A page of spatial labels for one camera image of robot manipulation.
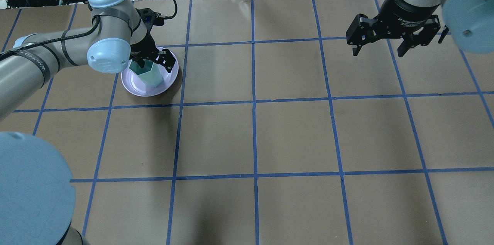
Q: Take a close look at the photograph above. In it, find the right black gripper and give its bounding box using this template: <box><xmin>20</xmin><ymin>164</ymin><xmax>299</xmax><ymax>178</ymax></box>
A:
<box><xmin>346</xmin><ymin>0</ymin><xmax>442</xmax><ymax>57</ymax></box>

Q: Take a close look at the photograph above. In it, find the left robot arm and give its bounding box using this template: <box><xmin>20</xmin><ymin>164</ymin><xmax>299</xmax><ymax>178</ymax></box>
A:
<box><xmin>0</xmin><ymin>0</ymin><xmax>179</xmax><ymax>245</ymax></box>

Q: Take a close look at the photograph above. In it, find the lilac plate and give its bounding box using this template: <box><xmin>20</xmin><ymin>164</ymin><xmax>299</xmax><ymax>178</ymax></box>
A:
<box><xmin>120</xmin><ymin>46</ymin><xmax>179</xmax><ymax>97</ymax></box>

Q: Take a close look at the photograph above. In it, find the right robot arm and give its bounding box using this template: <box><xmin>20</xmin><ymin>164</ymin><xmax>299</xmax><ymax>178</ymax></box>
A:
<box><xmin>346</xmin><ymin>0</ymin><xmax>494</xmax><ymax>57</ymax></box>

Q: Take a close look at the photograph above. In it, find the light green faceted mug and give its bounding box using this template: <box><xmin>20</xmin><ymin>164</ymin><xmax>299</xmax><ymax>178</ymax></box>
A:
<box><xmin>129</xmin><ymin>60</ymin><xmax>164</xmax><ymax>88</ymax></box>

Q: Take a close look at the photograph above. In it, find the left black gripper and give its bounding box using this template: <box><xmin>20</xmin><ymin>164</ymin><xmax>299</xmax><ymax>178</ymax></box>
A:
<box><xmin>129</xmin><ymin>33</ymin><xmax>175</xmax><ymax>73</ymax></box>

